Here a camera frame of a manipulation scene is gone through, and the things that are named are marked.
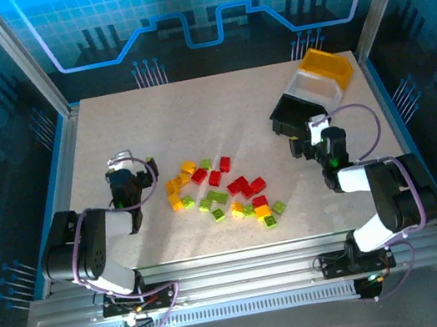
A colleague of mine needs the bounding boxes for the black plastic bin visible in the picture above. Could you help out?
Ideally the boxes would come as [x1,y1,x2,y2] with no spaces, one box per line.
[264,84,334,142]

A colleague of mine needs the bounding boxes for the white plastic bin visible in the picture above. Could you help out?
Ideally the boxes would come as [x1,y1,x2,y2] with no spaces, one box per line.
[284,64,346,118]

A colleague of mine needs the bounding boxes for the long green lego brick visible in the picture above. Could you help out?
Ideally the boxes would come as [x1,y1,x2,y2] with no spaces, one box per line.
[205,187,230,209]

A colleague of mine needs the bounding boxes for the yellow plastic bin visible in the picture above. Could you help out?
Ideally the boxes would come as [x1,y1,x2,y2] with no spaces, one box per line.
[294,41,358,98]

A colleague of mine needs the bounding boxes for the small control board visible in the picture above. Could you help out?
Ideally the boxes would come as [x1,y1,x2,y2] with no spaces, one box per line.
[120,310,156,327]
[352,272,386,304]

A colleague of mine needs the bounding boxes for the slotted metal strip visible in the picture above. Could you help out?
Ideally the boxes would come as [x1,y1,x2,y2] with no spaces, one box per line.
[96,280,364,327]

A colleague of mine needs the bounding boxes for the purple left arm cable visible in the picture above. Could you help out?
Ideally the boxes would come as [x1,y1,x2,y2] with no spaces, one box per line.
[53,151,188,327]

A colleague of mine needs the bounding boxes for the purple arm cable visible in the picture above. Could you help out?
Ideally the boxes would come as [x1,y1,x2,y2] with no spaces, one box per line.
[325,94,437,304]
[53,151,188,327]

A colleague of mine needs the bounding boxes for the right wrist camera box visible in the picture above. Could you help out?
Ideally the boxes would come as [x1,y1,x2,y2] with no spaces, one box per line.
[305,112,333,143]

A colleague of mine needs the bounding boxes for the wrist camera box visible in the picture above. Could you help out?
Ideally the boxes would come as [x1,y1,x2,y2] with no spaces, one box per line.
[105,149,136,172]
[305,112,333,143]

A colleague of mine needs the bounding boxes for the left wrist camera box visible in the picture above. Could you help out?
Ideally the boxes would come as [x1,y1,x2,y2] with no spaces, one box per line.
[105,149,136,172]

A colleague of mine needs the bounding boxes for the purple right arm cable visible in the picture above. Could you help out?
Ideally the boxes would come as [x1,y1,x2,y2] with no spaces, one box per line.
[325,94,437,304]

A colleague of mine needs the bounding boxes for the table side rail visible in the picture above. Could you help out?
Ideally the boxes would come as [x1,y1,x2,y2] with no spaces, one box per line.
[8,103,113,299]
[356,44,437,239]

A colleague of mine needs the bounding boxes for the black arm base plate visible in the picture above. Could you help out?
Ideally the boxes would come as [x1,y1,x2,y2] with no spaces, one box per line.
[317,240,398,282]
[99,279,182,320]

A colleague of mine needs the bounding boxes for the aluminium mounting rail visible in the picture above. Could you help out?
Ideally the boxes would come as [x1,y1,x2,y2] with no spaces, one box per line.
[23,213,437,327]

